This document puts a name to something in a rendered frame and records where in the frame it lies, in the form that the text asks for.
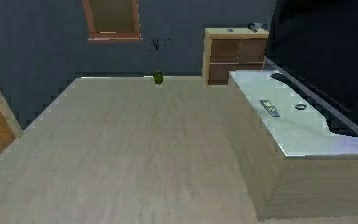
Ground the grey battle mallet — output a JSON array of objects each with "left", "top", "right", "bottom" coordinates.
[{"left": 247, "top": 22, "right": 264, "bottom": 33}]

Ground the house plant in green pot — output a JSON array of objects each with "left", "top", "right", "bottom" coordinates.
[{"left": 149, "top": 37, "right": 171, "bottom": 86}]

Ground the brown wooden chest of drawers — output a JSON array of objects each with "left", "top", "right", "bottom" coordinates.
[{"left": 202, "top": 27, "right": 270, "bottom": 87}]

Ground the dark remote control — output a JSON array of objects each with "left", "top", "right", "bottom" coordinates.
[{"left": 259, "top": 99, "right": 281, "bottom": 118}]

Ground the pale wooden television cabinet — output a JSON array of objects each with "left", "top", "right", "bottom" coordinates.
[{"left": 227, "top": 69, "right": 358, "bottom": 221}]

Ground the large black television set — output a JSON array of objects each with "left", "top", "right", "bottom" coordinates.
[{"left": 265, "top": 0, "right": 358, "bottom": 137}]

